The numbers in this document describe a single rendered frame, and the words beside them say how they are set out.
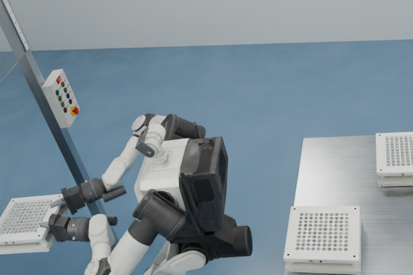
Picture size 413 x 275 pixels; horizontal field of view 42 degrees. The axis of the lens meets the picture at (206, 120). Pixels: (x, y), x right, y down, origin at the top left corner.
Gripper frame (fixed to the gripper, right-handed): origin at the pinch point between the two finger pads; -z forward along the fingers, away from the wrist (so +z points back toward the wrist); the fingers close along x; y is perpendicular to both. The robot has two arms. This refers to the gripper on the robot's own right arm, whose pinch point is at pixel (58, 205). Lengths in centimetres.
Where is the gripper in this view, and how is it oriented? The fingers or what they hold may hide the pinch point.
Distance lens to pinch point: 225.5
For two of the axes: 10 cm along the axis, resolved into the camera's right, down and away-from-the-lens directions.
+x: 2.1, 8.1, 5.5
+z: 8.9, -3.9, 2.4
